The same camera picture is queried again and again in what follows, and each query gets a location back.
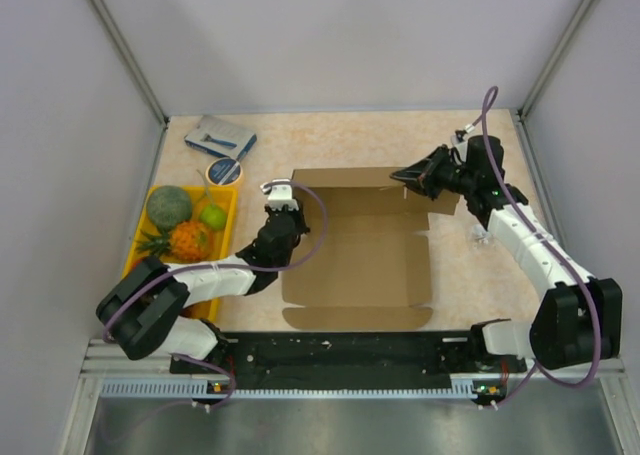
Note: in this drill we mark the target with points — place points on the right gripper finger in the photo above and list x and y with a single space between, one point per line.
423 170
418 186

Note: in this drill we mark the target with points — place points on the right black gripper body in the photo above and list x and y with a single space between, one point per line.
443 173

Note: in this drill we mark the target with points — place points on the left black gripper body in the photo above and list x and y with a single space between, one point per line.
300 226

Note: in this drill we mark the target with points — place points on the brown cardboard box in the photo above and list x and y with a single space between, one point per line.
368 248

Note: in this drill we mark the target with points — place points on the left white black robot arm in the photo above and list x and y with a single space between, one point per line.
143 312

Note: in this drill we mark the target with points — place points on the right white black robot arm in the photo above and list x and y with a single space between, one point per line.
580 316

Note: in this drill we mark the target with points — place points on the blue razor package box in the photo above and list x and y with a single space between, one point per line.
220 138

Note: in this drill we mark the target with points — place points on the clear plastic wrapper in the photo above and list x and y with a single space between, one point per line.
480 236

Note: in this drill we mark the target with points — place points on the green apple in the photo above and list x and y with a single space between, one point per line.
214 217

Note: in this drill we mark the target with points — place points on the blue tape roll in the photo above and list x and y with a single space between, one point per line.
224 172

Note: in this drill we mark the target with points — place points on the yellow plastic tray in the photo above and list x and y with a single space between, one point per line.
226 198

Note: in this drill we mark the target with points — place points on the orange toy pineapple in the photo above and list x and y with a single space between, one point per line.
190 241

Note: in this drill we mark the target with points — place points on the green cantaloupe melon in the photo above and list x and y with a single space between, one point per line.
168 206

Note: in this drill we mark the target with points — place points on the red apple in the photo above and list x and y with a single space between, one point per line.
138 264

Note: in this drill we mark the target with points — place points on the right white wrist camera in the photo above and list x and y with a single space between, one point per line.
460 142

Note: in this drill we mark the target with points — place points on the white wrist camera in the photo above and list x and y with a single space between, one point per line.
460 142
279 195

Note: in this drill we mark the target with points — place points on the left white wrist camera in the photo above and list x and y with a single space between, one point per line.
279 195

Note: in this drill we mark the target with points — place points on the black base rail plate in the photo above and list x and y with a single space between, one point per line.
358 360

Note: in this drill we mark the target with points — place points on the white slotted cable duct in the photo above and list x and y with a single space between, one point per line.
204 389

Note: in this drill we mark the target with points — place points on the right aluminium frame post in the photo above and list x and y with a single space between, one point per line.
559 52

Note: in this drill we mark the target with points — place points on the aluminium frame post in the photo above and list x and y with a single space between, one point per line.
559 52
127 59

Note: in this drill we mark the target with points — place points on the left aluminium frame post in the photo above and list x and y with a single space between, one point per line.
127 59

